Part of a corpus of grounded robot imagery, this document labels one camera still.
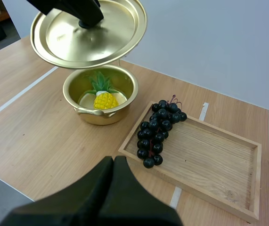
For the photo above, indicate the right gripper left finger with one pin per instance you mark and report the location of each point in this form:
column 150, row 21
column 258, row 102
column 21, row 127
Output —
column 77, row 202

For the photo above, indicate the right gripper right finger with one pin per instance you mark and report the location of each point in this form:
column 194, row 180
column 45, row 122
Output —
column 134, row 204

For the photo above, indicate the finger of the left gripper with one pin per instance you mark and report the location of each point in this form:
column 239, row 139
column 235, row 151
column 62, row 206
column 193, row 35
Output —
column 87, row 11
column 43, row 5

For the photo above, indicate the gold pot lid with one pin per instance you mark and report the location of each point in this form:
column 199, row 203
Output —
column 77, row 47

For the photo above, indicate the yellow toy pineapple, green crown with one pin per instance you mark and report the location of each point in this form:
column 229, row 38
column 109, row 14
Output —
column 105, row 101

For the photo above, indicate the bunch of dark toy grapes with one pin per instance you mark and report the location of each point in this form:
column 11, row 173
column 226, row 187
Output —
column 153, row 124

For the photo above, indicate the shallow wooden tray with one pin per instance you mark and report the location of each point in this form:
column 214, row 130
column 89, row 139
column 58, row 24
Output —
column 207, row 162

